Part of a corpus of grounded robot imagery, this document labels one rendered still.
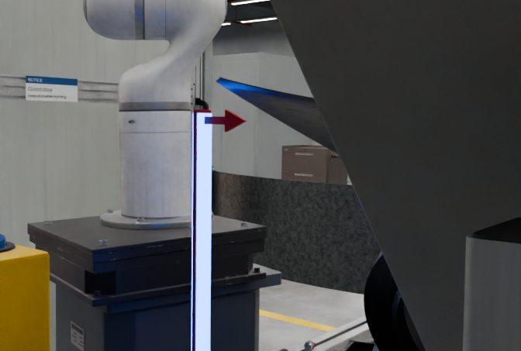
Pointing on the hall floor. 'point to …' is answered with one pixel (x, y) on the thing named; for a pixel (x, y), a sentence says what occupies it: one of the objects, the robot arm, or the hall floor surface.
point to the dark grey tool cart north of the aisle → (312, 164)
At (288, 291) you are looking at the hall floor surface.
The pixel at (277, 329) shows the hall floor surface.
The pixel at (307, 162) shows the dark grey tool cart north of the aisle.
